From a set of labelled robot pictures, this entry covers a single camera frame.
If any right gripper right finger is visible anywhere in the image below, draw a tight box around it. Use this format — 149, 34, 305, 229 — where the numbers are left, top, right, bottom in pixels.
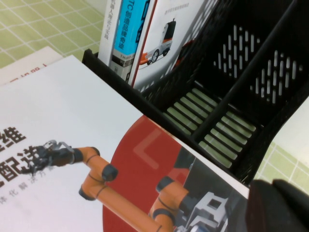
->
273, 178, 309, 232

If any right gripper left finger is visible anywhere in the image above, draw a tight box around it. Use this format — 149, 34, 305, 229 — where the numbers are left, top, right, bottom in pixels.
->
245, 179, 286, 232

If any red robot arm brochure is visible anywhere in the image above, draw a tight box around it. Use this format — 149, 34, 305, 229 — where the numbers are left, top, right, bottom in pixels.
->
0, 55, 251, 232

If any blue spine book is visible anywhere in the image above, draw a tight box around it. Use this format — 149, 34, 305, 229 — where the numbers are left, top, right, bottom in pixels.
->
108, 0, 157, 82

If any white book with orange band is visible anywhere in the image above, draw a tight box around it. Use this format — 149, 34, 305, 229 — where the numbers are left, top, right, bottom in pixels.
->
98, 0, 124, 67

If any black plastic book holder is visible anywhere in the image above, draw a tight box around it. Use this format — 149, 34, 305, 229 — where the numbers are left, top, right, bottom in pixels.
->
82, 0, 309, 186

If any white vehicle brochure red edge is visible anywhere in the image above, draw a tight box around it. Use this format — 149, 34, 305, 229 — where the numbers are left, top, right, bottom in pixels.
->
127, 0, 218, 90

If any AgileX desert cover brochure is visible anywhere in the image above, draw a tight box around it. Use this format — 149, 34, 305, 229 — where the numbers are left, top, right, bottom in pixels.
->
0, 46, 66, 85

